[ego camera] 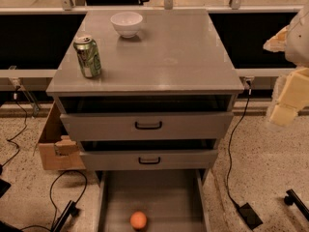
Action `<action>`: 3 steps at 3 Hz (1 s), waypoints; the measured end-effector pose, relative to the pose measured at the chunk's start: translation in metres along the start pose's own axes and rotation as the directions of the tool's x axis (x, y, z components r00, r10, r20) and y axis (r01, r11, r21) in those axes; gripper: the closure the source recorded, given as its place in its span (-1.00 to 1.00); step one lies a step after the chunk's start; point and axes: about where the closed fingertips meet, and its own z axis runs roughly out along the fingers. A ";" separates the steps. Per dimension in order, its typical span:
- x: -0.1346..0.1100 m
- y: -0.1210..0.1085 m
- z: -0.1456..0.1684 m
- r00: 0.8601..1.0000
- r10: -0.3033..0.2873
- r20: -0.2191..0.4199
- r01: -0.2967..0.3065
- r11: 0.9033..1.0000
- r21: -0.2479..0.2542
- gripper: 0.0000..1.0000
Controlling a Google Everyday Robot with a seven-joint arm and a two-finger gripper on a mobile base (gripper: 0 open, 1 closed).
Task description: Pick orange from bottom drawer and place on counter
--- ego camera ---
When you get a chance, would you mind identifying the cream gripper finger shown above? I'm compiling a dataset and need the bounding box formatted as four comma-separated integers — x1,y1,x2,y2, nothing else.
268,67,309,127
263,26,288,52

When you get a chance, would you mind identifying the orange fruit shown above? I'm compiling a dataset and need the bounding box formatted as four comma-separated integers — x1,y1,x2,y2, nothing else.
129,211,147,230

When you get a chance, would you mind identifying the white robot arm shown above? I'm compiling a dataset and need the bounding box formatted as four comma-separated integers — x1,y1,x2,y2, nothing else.
263,3,309,131

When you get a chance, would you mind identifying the grey top drawer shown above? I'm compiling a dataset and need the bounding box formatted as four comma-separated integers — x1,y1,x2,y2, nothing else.
60,112,233,141

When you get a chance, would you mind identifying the grey middle drawer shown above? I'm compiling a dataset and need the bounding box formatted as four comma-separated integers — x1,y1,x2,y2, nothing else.
80,150,218,170

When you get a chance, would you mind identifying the grey drawer cabinet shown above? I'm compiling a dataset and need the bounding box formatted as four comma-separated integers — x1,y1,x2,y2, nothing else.
45,8,245,232

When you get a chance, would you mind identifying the grey open bottom drawer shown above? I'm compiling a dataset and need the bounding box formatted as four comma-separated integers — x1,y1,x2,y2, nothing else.
96,169,211,232

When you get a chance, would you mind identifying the black caster leg right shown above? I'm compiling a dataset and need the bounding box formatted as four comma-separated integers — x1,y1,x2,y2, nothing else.
284,189,309,221

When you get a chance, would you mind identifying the black power adapter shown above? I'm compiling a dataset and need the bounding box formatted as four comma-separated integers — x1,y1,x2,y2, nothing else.
238,203,263,230

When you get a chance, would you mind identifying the white bowl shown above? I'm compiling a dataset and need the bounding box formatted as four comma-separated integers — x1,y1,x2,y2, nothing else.
110,12,143,38

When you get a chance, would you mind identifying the green soda can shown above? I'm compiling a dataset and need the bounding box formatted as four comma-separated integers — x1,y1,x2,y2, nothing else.
73,35,101,78

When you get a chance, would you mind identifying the cardboard box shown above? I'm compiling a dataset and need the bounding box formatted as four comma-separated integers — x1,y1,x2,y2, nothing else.
38,103,85,170

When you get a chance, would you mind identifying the black bar device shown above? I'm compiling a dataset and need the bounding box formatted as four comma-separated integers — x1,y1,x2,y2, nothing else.
51,200,79,232

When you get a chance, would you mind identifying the black power cable right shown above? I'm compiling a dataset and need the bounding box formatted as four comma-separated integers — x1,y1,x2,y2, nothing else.
225,79,253,208

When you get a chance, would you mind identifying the metal rail frame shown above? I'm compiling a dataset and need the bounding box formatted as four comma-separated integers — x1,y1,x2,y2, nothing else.
0,0,309,118

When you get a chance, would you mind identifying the black cable bottom left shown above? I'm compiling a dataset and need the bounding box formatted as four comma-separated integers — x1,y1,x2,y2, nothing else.
18,169,89,232

